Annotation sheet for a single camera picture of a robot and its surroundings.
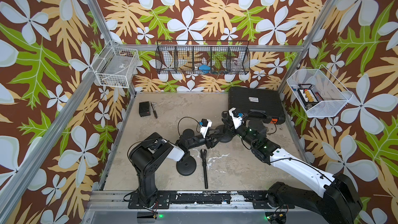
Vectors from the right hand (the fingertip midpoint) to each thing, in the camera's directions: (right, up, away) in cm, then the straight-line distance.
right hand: (223, 117), depth 77 cm
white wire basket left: (-60, +28, +9) cm, 66 cm away
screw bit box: (+46, +12, +6) cm, 48 cm away
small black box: (-50, +4, +28) cm, 57 cm away
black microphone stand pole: (0, 0, -7) cm, 7 cm away
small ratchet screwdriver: (-44, +2, +31) cm, 54 cm away
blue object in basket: (-9, +29, +18) cm, 35 cm away
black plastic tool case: (+28, +7, +28) cm, 40 cm away
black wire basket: (-21, +37, +20) cm, 47 cm away
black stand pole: (-10, -22, +9) cm, 26 cm away
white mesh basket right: (+53, +11, -4) cm, 54 cm away
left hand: (-1, -8, +4) cm, 9 cm away
